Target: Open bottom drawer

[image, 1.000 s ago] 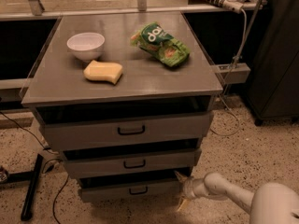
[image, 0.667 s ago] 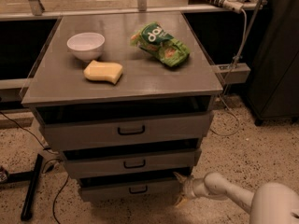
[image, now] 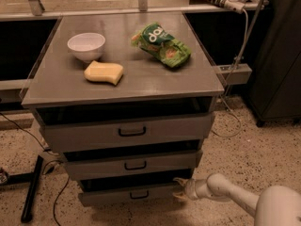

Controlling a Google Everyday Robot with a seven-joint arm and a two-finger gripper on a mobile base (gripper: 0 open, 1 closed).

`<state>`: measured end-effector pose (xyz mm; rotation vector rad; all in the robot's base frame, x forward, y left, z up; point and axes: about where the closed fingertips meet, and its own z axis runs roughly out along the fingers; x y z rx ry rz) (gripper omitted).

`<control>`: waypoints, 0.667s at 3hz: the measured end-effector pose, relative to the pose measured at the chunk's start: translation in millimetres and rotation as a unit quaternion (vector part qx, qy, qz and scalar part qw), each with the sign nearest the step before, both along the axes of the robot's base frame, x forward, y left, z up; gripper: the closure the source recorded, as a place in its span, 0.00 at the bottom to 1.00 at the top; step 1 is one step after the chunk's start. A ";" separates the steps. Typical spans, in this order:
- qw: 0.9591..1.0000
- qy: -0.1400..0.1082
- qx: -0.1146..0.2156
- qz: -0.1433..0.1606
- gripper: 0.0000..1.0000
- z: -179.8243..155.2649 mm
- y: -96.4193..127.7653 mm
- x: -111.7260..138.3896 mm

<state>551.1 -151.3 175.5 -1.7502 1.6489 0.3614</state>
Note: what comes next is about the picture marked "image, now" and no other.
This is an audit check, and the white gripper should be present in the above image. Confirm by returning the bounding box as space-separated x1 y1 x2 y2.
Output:
173 177 207 201

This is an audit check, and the grey bottom drawer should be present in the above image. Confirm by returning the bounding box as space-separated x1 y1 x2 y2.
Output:
78 169 193 206

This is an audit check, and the grey drawer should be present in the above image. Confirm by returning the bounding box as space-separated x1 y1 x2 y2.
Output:
40 113 214 153
78 169 193 206
65 150 202 181

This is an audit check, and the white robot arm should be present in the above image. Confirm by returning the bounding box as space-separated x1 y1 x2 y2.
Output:
174 173 301 226

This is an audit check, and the grey middle drawer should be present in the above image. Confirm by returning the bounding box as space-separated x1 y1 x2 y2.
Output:
65 150 202 181

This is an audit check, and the grey drawer cabinet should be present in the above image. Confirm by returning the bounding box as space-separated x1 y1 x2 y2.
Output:
21 11 226 186

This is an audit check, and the grey top drawer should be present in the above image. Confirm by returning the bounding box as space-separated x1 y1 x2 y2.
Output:
40 113 214 153

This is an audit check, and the dark cabinet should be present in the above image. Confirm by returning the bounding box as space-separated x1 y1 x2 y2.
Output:
246 0 301 127

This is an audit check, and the green chip bag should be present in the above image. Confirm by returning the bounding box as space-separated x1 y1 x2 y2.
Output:
131 23 191 69

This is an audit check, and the yellow sponge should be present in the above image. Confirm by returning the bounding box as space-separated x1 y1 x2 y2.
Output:
84 61 123 85

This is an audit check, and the black metal stand leg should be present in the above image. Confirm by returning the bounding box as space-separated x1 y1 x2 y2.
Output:
0 155 43 223

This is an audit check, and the white bowl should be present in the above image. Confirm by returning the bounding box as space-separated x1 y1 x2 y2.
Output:
67 33 106 63

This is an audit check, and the grey metal side bracket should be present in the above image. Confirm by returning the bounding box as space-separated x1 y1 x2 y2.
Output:
214 63 252 87

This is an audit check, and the black floor cable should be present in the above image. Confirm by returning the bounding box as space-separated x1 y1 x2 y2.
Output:
0 110 71 226

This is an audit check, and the white cable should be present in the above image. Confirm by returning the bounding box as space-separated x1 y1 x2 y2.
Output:
211 8 250 138

